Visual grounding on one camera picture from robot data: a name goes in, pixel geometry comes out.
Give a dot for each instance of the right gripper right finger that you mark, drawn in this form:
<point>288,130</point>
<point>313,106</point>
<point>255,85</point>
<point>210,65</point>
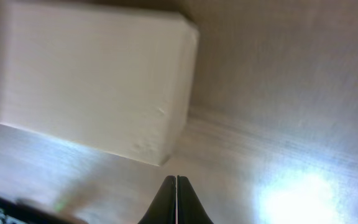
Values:
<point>190,209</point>

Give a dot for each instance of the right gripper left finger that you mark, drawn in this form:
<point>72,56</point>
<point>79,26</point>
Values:
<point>162,210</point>

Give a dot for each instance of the brown cardboard box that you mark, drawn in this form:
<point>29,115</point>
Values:
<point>113,79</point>

